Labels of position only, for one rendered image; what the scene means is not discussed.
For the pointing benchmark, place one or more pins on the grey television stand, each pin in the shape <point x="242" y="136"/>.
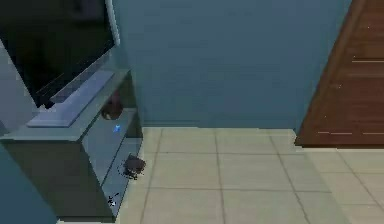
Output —
<point x="50" y="166"/>

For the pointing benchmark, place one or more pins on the dark round lumpy object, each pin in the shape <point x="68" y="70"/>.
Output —
<point x="134" y="165"/>

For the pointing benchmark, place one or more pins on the brown wooden door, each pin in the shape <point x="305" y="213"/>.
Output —
<point x="353" y="86"/>

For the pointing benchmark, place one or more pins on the small blue object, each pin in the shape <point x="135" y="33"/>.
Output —
<point x="117" y="128"/>

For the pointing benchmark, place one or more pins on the dark brown round object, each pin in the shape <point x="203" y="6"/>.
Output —
<point x="111" y="108"/>

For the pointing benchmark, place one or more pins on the black television set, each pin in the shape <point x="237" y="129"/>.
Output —
<point x="56" y="43"/>

